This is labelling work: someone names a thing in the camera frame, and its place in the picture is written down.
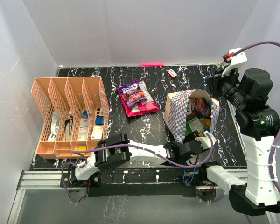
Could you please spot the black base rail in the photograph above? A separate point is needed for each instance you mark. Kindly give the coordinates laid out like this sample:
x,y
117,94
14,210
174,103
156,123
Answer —
x,y
142,182

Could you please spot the red white box in organizer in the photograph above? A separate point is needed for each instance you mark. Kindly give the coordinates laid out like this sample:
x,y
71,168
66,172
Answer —
x,y
97,133

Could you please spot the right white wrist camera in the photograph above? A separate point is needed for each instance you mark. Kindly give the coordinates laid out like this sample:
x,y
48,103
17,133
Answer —
x,y
233,61

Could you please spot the pink tape strip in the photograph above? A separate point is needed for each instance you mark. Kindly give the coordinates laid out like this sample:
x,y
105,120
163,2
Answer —
x,y
154,64

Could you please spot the blue checkered paper bag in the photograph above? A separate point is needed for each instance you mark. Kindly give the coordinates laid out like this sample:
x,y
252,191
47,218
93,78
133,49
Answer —
x,y
181,105

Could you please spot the orange plastic desk organizer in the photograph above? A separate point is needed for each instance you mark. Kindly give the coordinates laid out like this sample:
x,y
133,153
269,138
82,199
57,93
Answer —
x,y
69,107

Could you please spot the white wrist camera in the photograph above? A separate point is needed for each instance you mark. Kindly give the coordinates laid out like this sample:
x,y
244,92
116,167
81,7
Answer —
x,y
206,139
233,61

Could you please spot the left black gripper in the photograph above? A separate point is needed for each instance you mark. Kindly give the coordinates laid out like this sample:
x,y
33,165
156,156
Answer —
x,y
192,137

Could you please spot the yellow sponge block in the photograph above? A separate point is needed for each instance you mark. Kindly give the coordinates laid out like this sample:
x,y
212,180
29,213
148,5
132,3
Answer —
x,y
82,149

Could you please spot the green snack packet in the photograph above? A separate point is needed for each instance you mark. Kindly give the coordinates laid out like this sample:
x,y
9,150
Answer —
x,y
193,124

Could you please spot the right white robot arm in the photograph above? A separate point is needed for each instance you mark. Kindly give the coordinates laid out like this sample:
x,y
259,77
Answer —
x,y
259,125

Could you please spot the red white small box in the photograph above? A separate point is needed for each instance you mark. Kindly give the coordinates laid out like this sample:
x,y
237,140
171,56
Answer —
x,y
172,73

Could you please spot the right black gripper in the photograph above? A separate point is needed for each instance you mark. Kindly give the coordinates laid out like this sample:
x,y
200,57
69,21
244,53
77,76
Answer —
x,y
217,80

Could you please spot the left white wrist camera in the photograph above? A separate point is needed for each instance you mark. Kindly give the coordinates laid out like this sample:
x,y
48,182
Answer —
x,y
206,139

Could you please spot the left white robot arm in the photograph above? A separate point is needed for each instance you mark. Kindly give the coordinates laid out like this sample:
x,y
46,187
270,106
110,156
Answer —
x,y
115,151

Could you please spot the blue small block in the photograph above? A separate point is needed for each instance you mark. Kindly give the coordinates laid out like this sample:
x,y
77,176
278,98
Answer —
x,y
99,120

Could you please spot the purple candy bag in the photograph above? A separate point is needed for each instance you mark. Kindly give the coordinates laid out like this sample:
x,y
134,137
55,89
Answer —
x,y
131,93

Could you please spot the pink chips bag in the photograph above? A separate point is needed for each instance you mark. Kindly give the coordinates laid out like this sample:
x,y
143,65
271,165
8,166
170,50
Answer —
x,y
140,108

